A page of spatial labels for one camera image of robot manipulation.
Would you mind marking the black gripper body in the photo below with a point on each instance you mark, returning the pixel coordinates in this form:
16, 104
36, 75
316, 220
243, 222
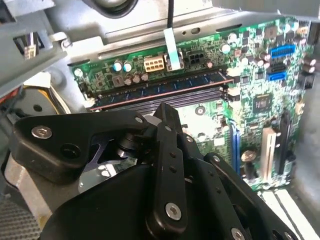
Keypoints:
107, 207

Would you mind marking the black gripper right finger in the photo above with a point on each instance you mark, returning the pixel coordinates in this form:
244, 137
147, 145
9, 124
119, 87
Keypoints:
215, 182

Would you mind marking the blue RAM stick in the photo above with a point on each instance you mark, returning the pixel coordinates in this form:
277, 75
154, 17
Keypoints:
162, 86

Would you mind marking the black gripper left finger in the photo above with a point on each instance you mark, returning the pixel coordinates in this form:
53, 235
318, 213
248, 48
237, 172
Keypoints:
50, 152

